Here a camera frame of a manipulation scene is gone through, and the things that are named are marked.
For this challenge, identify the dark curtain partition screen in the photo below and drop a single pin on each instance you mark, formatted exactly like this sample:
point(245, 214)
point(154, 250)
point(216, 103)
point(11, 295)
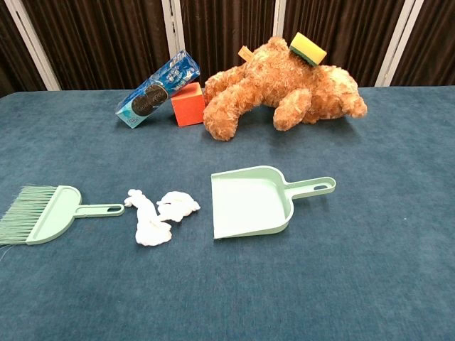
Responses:
point(14, 53)
point(106, 42)
point(433, 42)
point(227, 32)
point(348, 32)

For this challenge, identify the small white paper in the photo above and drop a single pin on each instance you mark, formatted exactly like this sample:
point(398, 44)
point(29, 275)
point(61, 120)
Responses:
point(177, 206)

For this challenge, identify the mint green hand brush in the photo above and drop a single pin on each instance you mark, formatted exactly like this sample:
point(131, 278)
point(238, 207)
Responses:
point(53, 216)

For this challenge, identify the brown teddy bear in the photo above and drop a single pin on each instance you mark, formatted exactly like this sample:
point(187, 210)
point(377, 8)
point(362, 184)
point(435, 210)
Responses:
point(256, 92)

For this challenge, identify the orange cube block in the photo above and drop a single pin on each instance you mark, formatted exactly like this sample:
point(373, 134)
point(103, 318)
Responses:
point(187, 108)

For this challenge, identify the teal felt table cover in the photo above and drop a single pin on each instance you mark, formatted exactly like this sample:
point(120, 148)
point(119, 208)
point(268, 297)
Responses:
point(320, 284)

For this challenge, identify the blue cookie box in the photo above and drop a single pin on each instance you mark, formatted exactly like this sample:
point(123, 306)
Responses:
point(156, 90)

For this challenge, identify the mint green dustpan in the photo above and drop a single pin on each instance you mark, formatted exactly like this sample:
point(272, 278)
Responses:
point(249, 202)

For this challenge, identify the yellow green sponge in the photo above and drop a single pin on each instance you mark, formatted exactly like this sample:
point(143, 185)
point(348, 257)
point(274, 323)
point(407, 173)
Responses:
point(307, 48)

